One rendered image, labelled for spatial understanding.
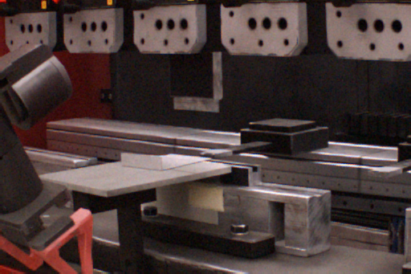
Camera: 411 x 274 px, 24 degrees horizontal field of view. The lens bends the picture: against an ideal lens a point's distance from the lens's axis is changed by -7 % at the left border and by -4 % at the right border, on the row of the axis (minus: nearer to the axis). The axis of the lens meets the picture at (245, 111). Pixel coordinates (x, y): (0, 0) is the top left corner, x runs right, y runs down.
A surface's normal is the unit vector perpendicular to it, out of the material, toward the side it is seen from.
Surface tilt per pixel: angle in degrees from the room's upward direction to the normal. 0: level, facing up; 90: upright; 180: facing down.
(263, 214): 90
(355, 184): 90
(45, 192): 27
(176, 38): 90
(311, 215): 90
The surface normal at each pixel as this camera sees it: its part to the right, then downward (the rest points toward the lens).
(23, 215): -0.35, -0.84
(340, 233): -0.73, 0.10
